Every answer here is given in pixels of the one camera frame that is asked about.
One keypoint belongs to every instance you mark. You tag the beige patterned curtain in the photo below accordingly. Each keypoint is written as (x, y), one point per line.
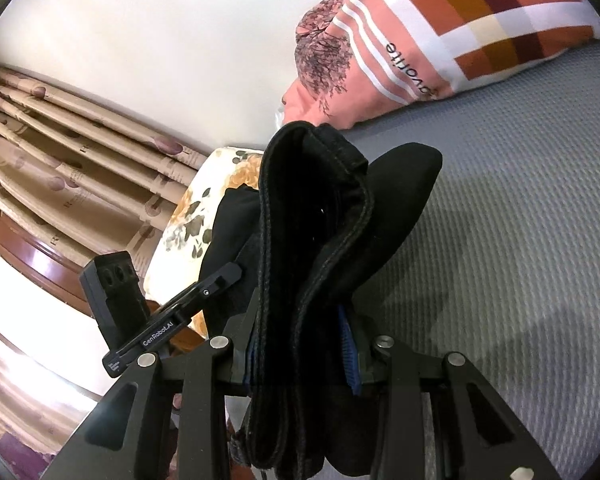
(80, 170)

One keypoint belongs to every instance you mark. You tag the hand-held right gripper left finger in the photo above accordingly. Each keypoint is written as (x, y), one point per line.
(240, 360)

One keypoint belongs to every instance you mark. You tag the black pants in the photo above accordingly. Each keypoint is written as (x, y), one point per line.
(300, 240)

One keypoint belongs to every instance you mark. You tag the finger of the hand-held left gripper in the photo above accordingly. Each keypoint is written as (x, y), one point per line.
(210, 287)

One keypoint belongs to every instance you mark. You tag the floral pillow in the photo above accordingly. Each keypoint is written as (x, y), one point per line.
(190, 210)

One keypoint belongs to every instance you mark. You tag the grey mesh mattress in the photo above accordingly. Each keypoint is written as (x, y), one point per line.
(505, 210)

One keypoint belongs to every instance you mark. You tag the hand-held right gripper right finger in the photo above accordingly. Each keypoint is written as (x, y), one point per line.
(351, 362)

